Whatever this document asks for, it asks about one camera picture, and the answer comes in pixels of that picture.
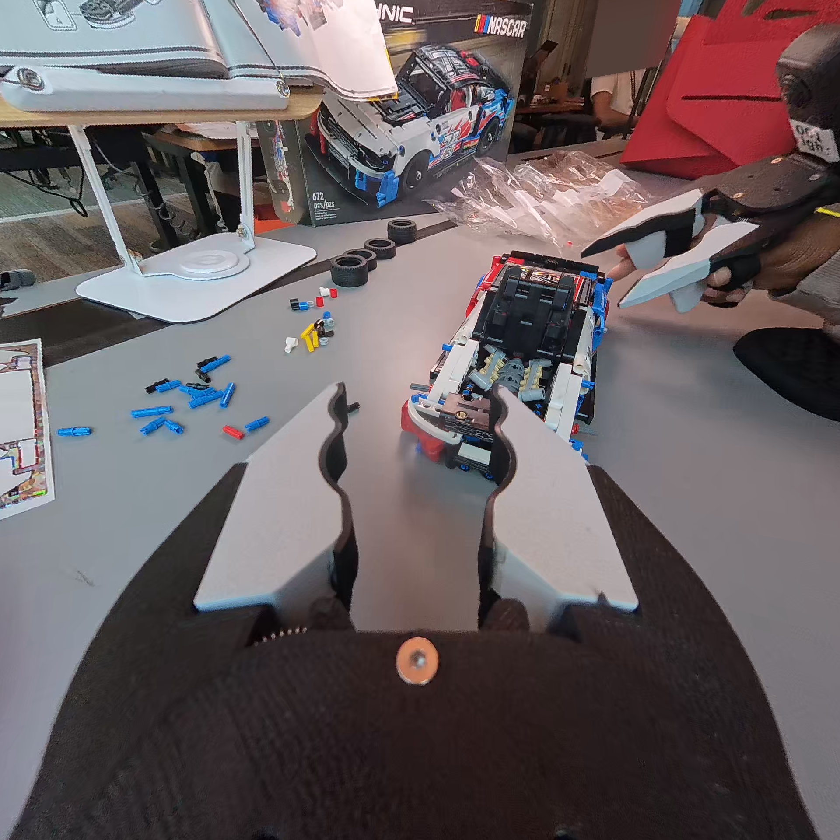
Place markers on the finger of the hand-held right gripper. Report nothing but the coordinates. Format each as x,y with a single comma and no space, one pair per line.
682,269
656,220

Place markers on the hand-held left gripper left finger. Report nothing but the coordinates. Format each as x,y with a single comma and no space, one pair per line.
275,525

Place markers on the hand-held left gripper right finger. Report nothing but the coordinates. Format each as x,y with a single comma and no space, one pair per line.
558,525

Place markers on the black white brick bumper assembly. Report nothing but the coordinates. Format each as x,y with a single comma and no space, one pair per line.
463,413

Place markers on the toy brick race car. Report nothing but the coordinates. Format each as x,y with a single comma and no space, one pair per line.
525,308

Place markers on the person's right forearm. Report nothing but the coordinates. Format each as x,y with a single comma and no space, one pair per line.
820,289

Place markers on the grey desk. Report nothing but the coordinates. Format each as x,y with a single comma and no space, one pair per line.
689,492

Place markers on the person's right hand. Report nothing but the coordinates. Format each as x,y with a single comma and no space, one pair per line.
787,256

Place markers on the red cardboard carrier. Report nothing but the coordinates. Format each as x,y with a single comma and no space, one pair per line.
722,98

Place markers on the crumpled clear plastic bag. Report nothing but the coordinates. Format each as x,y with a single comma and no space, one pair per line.
544,197

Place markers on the pile of blue connector pins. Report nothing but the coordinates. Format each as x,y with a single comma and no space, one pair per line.
210,397

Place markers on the cluster of small mixed bricks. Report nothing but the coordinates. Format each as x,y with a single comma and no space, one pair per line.
308,334

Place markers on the white metal book stand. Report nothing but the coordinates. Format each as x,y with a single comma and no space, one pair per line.
197,289

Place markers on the black toy tyre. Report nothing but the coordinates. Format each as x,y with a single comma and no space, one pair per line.
348,272
403,231
380,248
362,253

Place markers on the holographic sticker sheet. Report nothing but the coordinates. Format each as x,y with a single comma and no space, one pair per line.
19,420

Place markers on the car printed cardboard box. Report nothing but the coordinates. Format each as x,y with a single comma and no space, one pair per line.
341,164

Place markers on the brick instruction booklet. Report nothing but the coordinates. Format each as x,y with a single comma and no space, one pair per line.
131,46

